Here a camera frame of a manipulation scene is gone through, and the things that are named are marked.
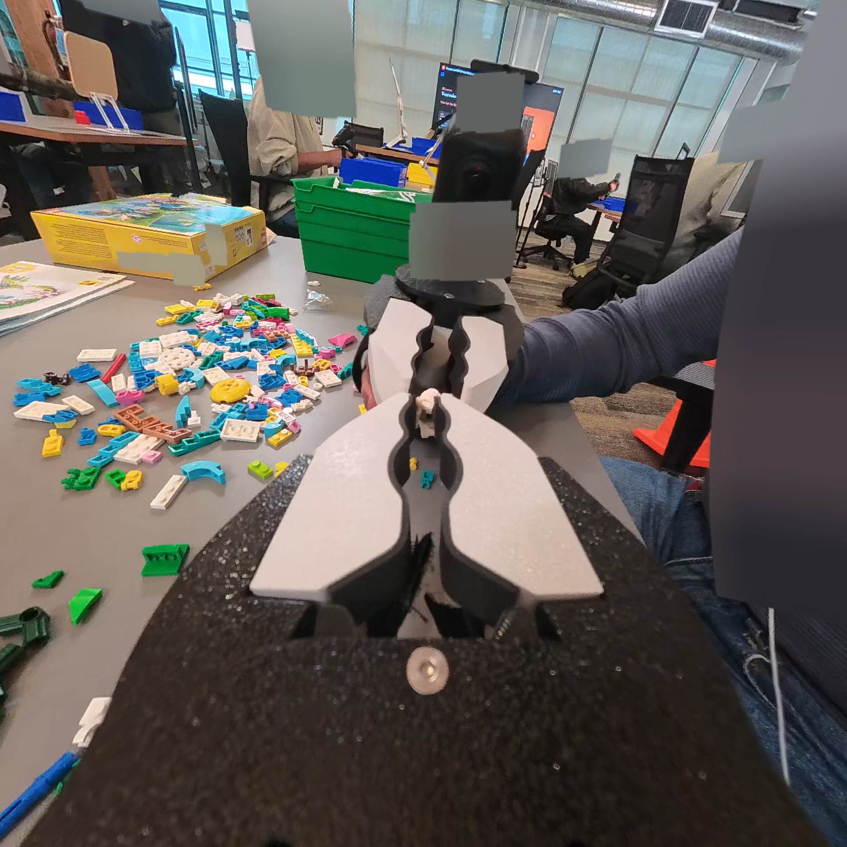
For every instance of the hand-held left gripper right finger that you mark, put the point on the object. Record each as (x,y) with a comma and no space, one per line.
(523,523)

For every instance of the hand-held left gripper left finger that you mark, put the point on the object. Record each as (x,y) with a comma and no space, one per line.
(331,516)

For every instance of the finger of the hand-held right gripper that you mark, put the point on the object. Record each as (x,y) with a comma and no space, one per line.
(394,351)
(486,360)

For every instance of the small white lego assembly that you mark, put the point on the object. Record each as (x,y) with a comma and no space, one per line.
(427,411)

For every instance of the pile of colourful lego pieces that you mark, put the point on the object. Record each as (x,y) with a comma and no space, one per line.
(218,370)

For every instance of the person's right forearm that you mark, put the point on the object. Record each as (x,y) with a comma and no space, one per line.
(615,337)

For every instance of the yellow lego box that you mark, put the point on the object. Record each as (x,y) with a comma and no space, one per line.
(139,231)

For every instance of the small green lego piece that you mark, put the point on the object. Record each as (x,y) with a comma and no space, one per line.
(47,580)

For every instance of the white lego piece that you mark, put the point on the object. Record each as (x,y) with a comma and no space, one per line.
(92,721)

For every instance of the dark green lego piece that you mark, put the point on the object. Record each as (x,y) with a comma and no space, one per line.
(26,632)

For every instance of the lego instruction booklet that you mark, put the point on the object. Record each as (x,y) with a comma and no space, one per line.
(46,291)

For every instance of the blue lego stick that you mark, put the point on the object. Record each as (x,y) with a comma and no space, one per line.
(36,787)

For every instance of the clear plastic bag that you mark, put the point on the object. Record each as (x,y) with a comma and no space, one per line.
(319,299)

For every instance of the stack of green plastic bins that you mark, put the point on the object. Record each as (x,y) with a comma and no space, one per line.
(351,231)

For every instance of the blue plastic bin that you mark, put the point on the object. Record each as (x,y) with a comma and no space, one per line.
(12,107)
(370,171)
(129,118)

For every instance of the orange traffic cone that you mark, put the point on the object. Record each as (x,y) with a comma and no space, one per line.
(675,423)

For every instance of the computer monitor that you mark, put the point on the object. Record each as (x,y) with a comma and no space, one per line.
(542,119)

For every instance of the black mesh office chair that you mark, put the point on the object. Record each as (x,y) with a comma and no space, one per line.
(652,212)

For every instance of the ceiling air vent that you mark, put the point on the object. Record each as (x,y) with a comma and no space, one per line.
(687,14)

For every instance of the wooden top desk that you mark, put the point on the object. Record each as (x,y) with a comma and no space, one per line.
(66,133)

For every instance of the wooden board book stand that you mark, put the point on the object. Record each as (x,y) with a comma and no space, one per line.
(92,66)

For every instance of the green bracket lego piece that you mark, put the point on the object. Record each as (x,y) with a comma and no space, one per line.
(164,559)

